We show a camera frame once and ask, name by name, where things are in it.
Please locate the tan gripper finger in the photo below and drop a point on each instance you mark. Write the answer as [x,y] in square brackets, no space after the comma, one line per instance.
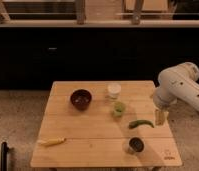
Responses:
[159,117]

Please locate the green pepper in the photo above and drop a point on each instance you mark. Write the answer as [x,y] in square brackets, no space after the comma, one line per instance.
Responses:
[135,124]

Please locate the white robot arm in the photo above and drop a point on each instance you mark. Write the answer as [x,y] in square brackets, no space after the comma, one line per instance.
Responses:
[178,82]

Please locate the dark purple bowl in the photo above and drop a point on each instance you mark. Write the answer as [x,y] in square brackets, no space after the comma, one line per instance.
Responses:
[81,99]

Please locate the dark metal cup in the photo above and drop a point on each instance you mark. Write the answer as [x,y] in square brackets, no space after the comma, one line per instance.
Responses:
[135,145]

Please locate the green cup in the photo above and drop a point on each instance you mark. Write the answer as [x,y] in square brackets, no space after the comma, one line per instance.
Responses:
[119,109]

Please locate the white lidded jar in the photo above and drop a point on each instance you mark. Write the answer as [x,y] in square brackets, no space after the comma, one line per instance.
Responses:
[114,90]

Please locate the wooden table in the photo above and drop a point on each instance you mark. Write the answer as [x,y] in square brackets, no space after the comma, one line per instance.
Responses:
[94,138]

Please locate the black post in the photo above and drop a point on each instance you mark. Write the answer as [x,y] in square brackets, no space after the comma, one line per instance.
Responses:
[4,152]

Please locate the wooden railing frame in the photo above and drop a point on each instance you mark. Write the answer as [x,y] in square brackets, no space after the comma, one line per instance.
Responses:
[99,13]

